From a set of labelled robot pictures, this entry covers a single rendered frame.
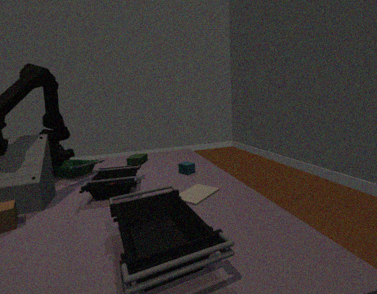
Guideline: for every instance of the small teal block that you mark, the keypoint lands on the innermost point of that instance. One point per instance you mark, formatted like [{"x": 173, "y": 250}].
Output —
[{"x": 187, "y": 168}]

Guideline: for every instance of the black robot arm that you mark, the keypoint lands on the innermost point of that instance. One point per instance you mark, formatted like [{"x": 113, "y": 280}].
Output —
[{"x": 33, "y": 76}]

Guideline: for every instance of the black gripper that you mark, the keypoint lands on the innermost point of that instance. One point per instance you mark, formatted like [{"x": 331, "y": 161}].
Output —
[{"x": 55, "y": 161}]

